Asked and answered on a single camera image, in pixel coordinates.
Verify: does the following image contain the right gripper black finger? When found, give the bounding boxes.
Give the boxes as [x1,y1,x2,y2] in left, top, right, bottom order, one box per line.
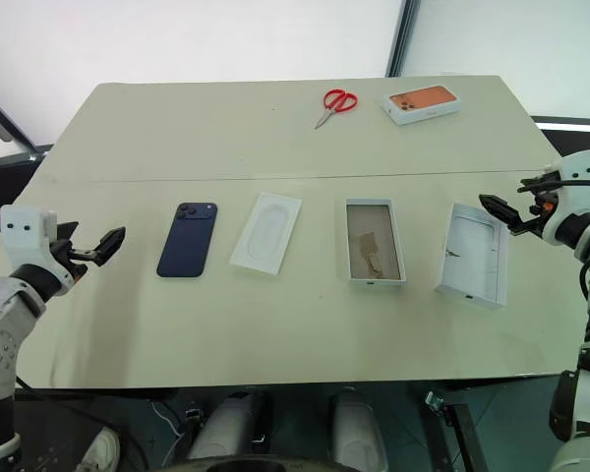
[478,193,528,237]
[517,168,558,194]

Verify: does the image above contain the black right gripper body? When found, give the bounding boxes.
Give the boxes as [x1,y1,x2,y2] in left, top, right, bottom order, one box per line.
[522,188,561,237]

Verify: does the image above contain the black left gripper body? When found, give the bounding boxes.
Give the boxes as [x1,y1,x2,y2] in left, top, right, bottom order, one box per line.
[48,239,100,286]

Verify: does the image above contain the white box lid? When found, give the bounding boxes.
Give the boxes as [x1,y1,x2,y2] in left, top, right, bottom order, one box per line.
[434,202,510,313]

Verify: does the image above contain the box bottom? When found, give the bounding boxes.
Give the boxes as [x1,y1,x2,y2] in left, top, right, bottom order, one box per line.
[344,197,408,291]

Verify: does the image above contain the white box orange phone print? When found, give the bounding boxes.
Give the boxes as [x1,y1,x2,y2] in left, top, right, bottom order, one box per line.
[382,84,463,127]

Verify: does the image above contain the dark blue smartphone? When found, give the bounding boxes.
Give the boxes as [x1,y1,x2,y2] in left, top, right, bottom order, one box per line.
[155,201,219,280]

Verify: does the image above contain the white moulded insert tray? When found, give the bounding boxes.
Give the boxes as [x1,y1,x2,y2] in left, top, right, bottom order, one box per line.
[228,191,304,274]

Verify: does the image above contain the white sneaker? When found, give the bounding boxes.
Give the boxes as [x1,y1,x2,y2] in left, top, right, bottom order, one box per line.
[75,426,122,472]

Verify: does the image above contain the grey rounded shape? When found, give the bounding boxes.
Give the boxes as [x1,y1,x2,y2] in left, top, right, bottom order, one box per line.
[188,389,275,464]

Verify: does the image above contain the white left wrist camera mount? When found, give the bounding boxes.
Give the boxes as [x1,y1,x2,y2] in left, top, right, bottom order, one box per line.
[0,205,61,276]

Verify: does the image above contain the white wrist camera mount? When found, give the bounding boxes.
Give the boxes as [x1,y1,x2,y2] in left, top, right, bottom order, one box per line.
[0,205,61,276]
[542,149,590,220]

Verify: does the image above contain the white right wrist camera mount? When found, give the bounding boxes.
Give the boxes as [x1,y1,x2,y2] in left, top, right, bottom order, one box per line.
[542,149,590,220]

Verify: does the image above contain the dark slanted frame bar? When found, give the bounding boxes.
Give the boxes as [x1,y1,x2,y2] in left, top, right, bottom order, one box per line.
[0,87,46,159]

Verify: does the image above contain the dark window frame bar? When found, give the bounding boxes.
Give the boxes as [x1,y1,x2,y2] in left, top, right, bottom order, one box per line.
[384,0,422,78]

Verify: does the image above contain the red handled scissors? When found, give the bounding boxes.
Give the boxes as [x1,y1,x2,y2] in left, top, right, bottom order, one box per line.
[313,88,360,131]

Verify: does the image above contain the black metal bracket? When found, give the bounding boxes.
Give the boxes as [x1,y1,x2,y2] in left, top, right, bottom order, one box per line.
[424,389,489,472]

